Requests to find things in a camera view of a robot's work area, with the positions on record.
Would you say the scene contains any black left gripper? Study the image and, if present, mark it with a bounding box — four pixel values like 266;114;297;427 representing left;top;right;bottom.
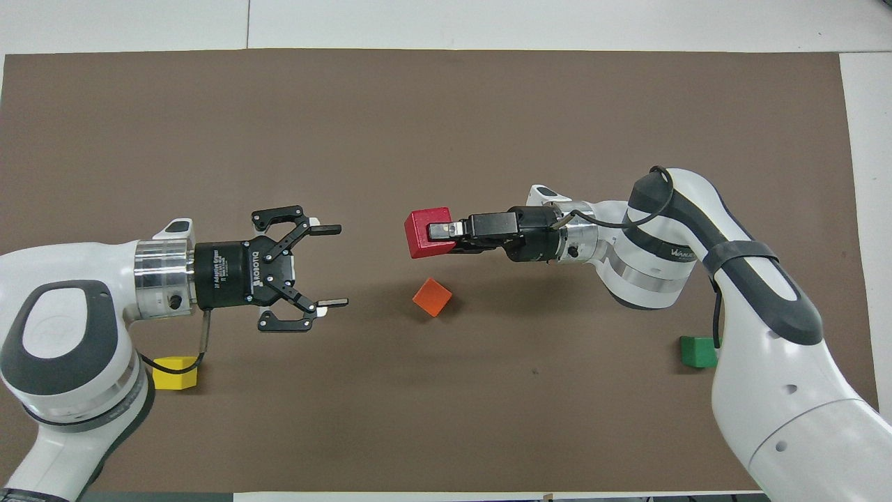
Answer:
194;204;350;333

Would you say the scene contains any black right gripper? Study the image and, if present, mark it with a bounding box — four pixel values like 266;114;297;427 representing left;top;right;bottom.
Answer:
426;206;562;264

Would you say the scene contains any red wooden block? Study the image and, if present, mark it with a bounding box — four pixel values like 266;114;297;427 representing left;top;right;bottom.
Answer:
403;206;454;260

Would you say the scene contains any orange wooden block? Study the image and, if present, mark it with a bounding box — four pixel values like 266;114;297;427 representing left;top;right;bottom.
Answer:
412;277;453;319

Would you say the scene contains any yellow wooden block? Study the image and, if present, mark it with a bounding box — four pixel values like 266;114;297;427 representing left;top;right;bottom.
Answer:
151;356;199;391

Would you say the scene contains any green wooden block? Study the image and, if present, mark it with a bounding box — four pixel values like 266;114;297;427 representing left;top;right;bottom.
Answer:
679;336;720;369

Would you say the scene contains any brown table mat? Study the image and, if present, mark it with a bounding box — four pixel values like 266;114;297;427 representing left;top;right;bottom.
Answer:
0;47;889;494

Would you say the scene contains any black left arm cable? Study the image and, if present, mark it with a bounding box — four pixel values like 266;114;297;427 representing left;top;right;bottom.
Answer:
139;310;213;376

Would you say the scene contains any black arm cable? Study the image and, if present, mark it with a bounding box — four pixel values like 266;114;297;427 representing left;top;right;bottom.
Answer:
553;165;723;350
139;310;213;376

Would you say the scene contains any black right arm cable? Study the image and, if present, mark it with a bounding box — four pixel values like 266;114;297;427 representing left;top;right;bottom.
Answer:
553;165;723;350

